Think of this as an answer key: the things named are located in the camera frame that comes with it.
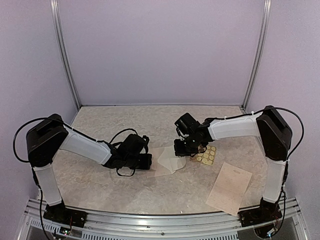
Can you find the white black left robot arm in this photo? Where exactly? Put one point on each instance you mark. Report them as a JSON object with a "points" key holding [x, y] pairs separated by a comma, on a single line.
{"points": [[51, 134]]}

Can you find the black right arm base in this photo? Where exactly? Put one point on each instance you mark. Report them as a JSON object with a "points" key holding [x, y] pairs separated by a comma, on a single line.
{"points": [[266, 212]]}

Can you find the aluminium frame post right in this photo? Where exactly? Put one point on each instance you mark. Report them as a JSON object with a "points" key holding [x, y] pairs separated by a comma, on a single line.
{"points": [[258, 53]]}

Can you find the brown round sticker sheet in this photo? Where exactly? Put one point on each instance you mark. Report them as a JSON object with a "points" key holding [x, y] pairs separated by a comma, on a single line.
{"points": [[206, 155]]}

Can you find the aluminium frame post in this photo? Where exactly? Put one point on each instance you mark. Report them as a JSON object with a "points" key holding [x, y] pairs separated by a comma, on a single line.
{"points": [[54, 5], [258, 53]]}

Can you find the aluminium front rail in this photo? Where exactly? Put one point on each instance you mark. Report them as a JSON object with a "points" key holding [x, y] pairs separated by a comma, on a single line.
{"points": [[103, 225]]}

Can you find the aluminium frame post left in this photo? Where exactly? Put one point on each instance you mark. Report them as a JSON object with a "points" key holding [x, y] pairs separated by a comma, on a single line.
{"points": [[54, 5]]}

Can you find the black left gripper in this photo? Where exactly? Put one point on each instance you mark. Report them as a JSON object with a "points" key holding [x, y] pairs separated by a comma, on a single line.
{"points": [[145, 161]]}

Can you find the pink envelope with flap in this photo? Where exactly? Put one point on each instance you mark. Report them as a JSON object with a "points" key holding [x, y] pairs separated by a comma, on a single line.
{"points": [[164, 162]]}

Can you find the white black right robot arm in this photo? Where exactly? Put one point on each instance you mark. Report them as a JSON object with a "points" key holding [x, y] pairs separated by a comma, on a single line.
{"points": [[267, 126]]}

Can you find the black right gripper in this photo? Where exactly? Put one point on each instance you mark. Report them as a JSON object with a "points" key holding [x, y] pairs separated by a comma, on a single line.
{"points": [[181, 147]]}

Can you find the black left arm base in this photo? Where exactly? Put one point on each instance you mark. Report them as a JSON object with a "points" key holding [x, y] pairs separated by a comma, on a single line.
{"points": [[56, 211]]}

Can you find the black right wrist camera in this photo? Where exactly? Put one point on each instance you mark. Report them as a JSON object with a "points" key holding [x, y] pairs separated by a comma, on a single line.
{"points": [[186, 124]]}

